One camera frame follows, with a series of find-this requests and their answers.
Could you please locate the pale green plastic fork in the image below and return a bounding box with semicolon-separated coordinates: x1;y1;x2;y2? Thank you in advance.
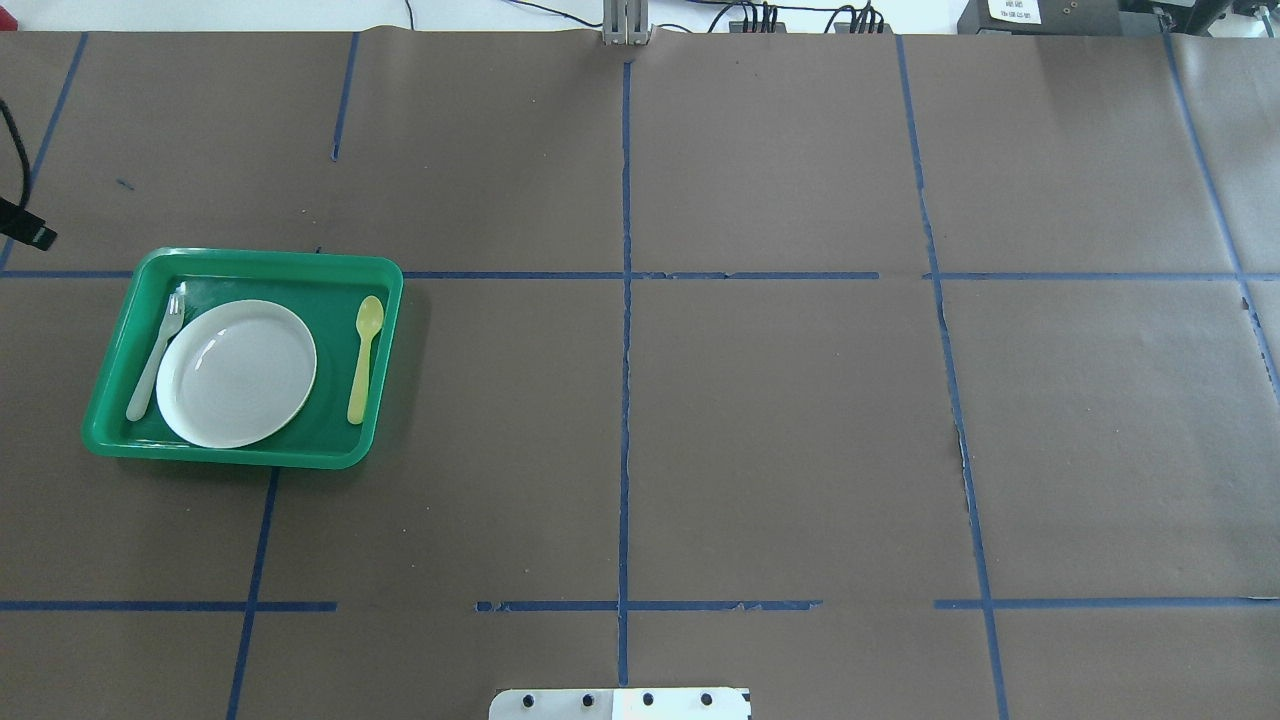
125;282;187;421

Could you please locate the yellow plastic spoon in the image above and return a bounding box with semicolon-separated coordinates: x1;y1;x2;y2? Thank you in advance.
346;295;385;425

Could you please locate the white round plate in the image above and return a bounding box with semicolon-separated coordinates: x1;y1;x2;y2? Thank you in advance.
155;299;317;450

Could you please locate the green plastic tray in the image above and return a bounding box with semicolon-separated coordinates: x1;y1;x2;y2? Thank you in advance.
82;249;404;470

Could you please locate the black box device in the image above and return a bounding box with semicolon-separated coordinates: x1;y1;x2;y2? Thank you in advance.
956;1;1123;37

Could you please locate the aluminium frame post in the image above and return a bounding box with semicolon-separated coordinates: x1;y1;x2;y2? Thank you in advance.
600;0;653;46

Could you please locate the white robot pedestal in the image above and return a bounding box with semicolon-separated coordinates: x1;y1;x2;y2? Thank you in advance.
488;685;753;719

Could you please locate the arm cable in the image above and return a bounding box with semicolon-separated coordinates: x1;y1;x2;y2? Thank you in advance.
0;97;33;206

